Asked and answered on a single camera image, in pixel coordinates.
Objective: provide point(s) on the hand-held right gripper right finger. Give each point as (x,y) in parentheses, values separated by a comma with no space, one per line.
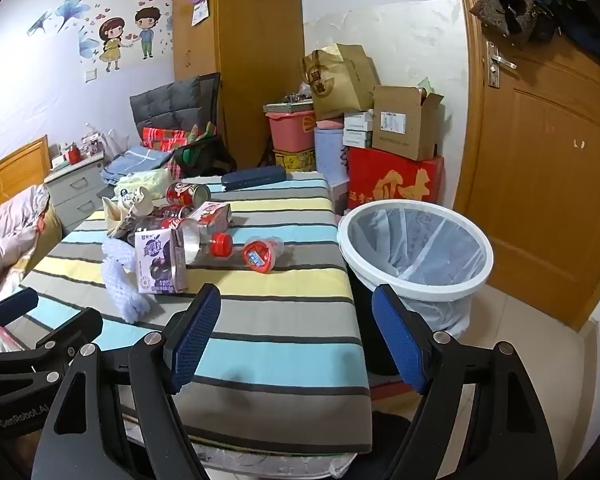
(397,340)

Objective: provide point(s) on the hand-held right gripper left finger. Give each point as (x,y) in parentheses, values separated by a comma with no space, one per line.
(192,340)

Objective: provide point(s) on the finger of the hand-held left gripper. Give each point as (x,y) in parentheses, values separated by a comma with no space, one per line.
(15,305)
(70,327)

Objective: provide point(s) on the bubble wrap piece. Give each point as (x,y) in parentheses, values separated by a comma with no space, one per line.
(122,280)

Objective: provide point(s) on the purple milk carton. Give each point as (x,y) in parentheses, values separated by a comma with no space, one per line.
(160,262)

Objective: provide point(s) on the white bin with plastic liner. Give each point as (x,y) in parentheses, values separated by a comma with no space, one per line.
(415,240)

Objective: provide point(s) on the printed white paper bag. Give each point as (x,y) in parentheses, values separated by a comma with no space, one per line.
(125,207)

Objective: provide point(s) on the striped table cloth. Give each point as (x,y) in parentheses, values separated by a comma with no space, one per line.
(260,320)

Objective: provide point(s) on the pink white quilt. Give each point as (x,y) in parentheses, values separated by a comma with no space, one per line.
(15,230)

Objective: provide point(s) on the clear bottle with red cap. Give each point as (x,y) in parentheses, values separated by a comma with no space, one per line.
(195,242)

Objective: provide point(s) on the small cup with red lid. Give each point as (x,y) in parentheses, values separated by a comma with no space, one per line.
(260,255)

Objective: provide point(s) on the red white juice carton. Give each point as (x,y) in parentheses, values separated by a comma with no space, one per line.
(210,214)

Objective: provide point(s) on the red drink can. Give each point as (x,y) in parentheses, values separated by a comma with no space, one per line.
(172,211)
(187,194)

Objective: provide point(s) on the grey nightstand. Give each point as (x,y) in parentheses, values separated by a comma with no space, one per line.
(77,190)

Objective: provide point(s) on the wooden headboard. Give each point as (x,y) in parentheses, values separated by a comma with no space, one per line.
(15,167)

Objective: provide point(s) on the yellow-green tissue pack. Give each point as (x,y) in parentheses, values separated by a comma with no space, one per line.
(140,185)

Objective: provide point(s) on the red box with gold print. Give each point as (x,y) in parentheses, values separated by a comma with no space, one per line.
(395,180)

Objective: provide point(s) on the small red jar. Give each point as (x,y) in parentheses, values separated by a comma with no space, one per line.
(73,154)

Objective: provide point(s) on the dark blue case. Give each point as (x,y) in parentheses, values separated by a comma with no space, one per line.
(252,178)

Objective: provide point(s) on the blue plaid folded cloth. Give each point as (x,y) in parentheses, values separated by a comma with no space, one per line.
(130,162)

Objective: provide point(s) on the dark bag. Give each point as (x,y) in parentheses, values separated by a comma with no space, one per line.
(205,157)

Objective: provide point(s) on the lavender plastic container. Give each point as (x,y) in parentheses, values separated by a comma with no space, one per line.
(330,157)

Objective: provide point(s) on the red plaid cloth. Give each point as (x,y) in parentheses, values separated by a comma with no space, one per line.
(167,139)

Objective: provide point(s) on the small white box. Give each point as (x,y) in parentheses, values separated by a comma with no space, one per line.
(356,138)
(357,120)

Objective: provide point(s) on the yellow printed box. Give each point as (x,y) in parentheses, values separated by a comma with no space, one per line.
(295,161)

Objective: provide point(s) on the brown cardboard box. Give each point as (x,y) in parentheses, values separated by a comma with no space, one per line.
(405,125)

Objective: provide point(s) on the pink folded cloth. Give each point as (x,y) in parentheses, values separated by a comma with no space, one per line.
(330,124)

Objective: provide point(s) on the pink plastic bin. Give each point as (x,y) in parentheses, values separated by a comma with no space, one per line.
(290,132)

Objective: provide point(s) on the wooden door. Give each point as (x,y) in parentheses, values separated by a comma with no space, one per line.
(545,160)

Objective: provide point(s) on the grey quilted cushion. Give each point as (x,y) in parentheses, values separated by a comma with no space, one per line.
(172,102)

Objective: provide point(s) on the flat patterned box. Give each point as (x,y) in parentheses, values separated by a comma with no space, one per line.
(287,107)

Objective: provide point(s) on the brown paper gift bag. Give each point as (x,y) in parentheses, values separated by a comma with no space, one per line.
(342,82)

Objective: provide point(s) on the wooden wardrobe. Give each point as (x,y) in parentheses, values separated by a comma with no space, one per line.
(250,60)

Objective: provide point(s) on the paper label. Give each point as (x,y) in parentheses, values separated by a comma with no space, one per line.
(199,13)

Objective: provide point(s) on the brown patterned handbag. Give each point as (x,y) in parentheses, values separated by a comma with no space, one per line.
(500,12)

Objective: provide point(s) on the black handbag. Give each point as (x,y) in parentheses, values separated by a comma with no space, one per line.
(545,22)

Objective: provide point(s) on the dark blue garment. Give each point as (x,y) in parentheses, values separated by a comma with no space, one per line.
(580,25)

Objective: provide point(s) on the white wall switch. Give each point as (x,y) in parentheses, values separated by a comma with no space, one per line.
(90,77)

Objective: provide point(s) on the cartoon couple wall sticker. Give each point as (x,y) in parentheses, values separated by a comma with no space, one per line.
(112,35)

